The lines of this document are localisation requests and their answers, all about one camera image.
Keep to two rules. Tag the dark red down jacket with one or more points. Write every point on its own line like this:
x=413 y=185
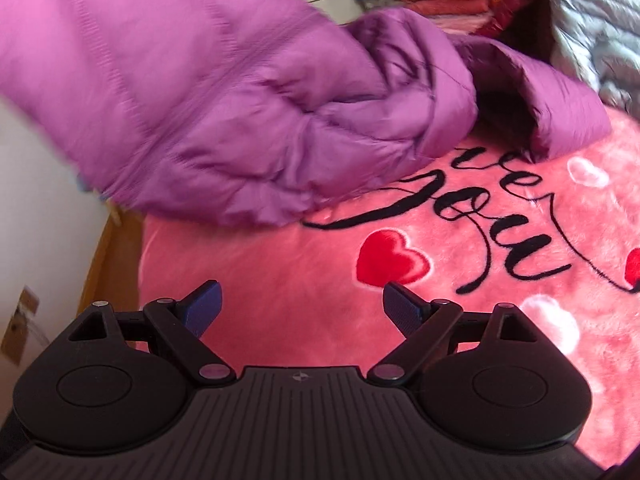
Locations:
x=520 y=10

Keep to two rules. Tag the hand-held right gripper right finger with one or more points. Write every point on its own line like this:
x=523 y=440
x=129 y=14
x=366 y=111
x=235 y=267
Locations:
x=400 y=310

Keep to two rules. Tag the pink heart-print bed blanket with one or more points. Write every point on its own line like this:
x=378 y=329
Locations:
x=300 y=260

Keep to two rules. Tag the pink folded blanket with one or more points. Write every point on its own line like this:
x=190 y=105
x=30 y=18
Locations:
x=440 y=0

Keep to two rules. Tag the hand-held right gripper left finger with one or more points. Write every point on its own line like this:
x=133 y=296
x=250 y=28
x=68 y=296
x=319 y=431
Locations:
x=206 y=307

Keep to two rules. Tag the purple down jacket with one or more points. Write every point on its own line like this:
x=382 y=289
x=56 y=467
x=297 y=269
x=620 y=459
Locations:
x=200 y=85

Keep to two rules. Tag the light blue down jacket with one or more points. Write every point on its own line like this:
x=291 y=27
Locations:
x=590 y=20

